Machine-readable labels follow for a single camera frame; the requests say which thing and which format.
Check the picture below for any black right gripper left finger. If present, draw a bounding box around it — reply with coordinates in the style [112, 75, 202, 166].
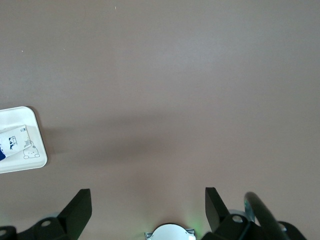
[0, 188, 93, 240]

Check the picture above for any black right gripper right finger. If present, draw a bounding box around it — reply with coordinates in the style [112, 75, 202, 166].
[201, 186, 262, 240]

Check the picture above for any blue white milk carton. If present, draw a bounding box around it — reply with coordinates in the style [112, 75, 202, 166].
[0, 124, 34, 163]

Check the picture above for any cream tray with rabbit print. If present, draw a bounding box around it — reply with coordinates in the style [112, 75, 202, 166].
[0, 106, 49, 174]

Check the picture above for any brown table mat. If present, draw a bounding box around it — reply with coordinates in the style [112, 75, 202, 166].
[0, 0, 320, 240]

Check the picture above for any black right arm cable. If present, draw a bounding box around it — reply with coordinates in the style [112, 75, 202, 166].
[243, 191, 307, 240]

